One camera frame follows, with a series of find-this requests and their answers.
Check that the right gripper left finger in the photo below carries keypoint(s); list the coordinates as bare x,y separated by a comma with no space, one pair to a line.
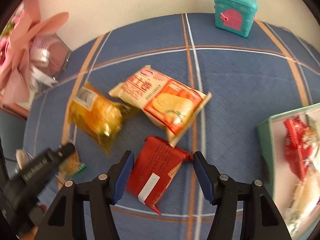
65,218

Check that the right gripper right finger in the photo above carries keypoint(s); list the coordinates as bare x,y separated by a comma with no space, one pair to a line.
261,218

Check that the green white small biscuit packet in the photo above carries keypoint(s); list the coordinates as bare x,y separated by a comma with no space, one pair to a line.
71,167

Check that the red crinkly snack bag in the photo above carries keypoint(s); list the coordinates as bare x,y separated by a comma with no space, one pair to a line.
300,144

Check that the small dark red packet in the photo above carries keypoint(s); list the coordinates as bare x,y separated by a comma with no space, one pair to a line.
156,166

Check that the yellow clear bread packet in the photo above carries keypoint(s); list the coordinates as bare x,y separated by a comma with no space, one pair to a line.
99,117

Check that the orange white cake snack packet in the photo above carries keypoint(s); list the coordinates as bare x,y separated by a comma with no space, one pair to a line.
168,103

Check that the clear cream bun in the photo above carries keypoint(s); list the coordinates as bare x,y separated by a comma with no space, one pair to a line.
305,198

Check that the teal shallow cardboard tray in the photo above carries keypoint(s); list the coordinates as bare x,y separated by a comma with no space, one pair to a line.
280,180

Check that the blue plaid tablecloth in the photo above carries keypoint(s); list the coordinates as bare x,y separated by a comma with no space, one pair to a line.
270,72

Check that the pink paper flower bouquet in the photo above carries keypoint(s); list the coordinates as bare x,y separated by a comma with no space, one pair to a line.
15,68

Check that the teal toy house box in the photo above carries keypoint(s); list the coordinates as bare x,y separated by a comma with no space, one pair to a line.
235,16

